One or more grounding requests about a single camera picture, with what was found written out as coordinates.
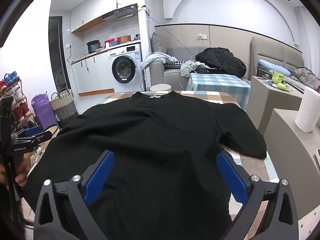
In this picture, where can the teal checkered cloth table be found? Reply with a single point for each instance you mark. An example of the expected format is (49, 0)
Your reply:
(225, 83)

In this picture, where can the person left hand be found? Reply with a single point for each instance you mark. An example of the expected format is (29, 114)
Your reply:
(22, 172)

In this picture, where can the white paper towel roll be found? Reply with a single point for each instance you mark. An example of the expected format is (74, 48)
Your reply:
(308, 113)

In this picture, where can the grey white clothes pile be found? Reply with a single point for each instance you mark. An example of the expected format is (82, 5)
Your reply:
(185, 67)

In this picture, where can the black cooking pot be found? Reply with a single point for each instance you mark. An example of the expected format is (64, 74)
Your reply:
(92, 46)

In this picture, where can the grey side cabinet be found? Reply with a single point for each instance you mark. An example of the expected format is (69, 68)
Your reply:
(264, 98)

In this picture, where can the black jacket on sofa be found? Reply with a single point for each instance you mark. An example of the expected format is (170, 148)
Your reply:
(220, 61)

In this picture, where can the white washing machine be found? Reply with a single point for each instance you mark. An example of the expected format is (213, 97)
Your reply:
(126, 73)

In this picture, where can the woven laundry basket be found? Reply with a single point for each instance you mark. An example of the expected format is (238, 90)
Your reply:
(64, 107)

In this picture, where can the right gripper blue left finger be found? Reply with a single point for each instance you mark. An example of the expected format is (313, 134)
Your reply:
(96, 176)

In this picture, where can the blue pillow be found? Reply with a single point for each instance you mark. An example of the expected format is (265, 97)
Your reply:
(273, 67)

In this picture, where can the white round stool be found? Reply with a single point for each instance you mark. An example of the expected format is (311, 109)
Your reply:
(161, 88)

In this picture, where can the purple bag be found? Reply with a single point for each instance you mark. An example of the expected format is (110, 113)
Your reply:
(43, 111)

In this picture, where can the wooden shoe rack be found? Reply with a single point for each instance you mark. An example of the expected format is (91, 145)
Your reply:
(21, 117)

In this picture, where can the black knit sweater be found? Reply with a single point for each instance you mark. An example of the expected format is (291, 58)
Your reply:
(165, 183)

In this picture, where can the grey sofa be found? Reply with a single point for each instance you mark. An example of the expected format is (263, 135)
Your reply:
(166, 69)

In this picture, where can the range hood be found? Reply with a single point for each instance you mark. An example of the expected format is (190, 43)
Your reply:
(121, 13)

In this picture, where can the green toy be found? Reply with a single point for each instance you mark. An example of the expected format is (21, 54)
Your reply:
(278, 80)

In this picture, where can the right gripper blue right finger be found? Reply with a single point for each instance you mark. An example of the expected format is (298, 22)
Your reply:
(234, 176)

